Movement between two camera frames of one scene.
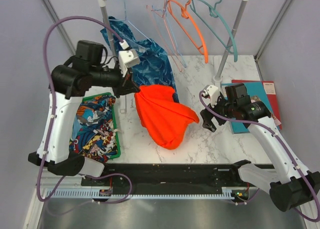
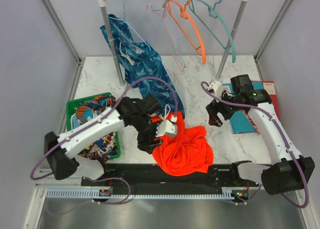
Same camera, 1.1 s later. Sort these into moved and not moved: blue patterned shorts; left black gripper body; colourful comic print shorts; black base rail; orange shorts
Moved: left black gripper body; orange shorts; blue patterned shorts
Not moved: black base rail; colourful comic print shorts
